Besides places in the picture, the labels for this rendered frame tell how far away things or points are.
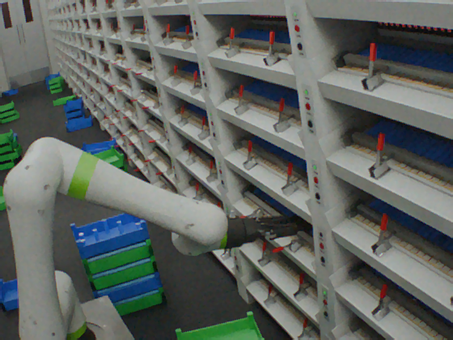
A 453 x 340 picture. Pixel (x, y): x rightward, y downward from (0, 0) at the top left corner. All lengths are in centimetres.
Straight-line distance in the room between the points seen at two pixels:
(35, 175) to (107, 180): 22
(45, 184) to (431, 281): 82
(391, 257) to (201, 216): 47
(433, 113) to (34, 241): 85
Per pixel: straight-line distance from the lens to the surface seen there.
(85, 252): 213
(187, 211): 127
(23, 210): 112
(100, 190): 125
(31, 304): 127
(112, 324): 165
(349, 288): 139
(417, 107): 92
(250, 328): 204
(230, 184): 194
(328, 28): 119
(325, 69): 119
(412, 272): 111
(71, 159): 125
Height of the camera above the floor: 128
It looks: 20 degrees down
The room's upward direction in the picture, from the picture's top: 10 degrees counter-clockwise
